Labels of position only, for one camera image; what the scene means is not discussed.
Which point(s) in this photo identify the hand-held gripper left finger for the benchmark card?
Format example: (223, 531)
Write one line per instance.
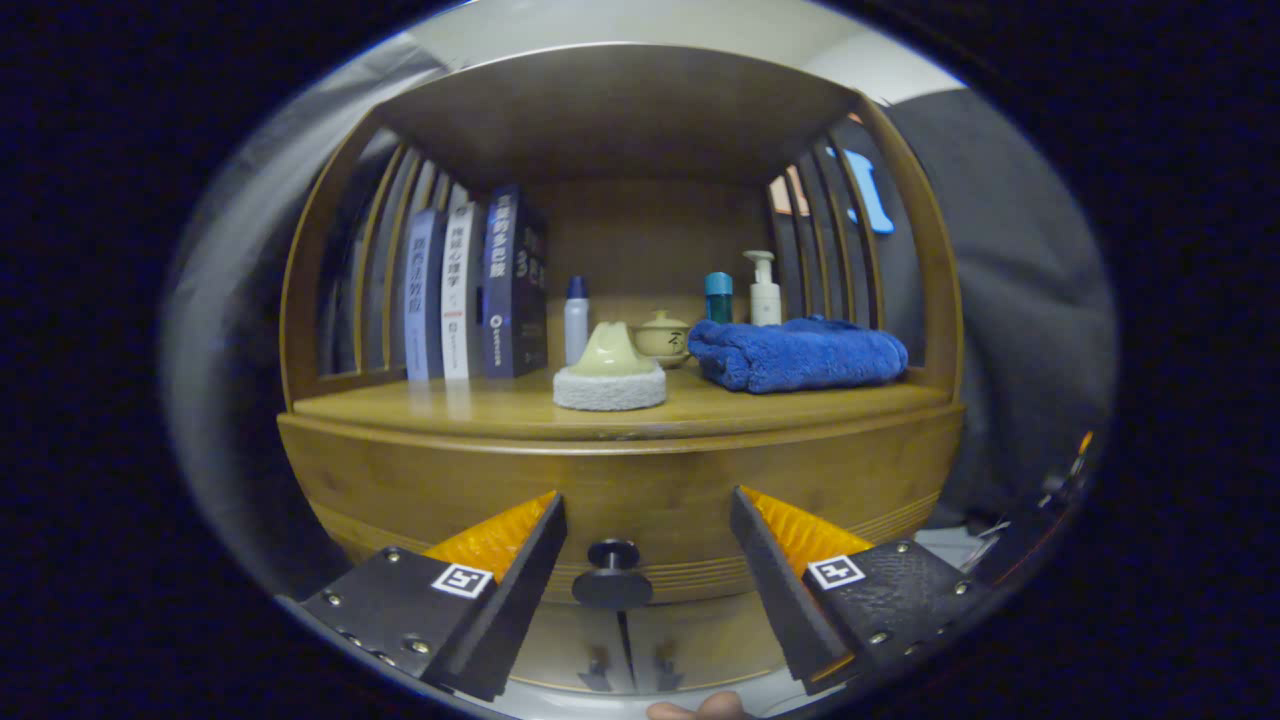
(505, 610)

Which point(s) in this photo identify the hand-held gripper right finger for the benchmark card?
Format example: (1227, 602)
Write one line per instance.
(780, 600)

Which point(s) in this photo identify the black drawer knob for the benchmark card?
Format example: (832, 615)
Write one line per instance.
(612, 585)

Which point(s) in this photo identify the green brush with white sponge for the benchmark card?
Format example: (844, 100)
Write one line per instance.
(610, 360)

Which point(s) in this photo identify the wooden cabinet door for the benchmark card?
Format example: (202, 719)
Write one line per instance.
(565, 635)
(720, 635)

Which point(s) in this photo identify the wooden countertop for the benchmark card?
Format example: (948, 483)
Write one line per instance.
(500, 405)

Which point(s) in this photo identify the wooden cabinet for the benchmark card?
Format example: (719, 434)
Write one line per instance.
(650, 230)

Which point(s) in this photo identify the blue folded towel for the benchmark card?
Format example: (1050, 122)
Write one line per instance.
(800, 355)

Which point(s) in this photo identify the dark equipment with orange clip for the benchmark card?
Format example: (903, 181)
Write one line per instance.
(1030, 540)

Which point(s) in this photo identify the beige lidded teacup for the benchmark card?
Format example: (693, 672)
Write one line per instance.
(668, 338)

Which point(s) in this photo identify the white bottle with blue cap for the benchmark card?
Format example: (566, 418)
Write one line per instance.
(576, 325)

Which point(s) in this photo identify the white pump bottle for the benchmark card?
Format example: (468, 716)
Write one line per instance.
(765, 300)

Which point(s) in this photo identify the teal bottle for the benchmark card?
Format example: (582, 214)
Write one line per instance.
(718, 300)

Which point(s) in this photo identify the white book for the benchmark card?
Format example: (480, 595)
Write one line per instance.
(458, 295)

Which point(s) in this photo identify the light blue book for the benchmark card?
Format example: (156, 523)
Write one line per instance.
(422, 300)

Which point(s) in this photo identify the dark blue book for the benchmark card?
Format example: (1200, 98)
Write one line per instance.
(505, 285)

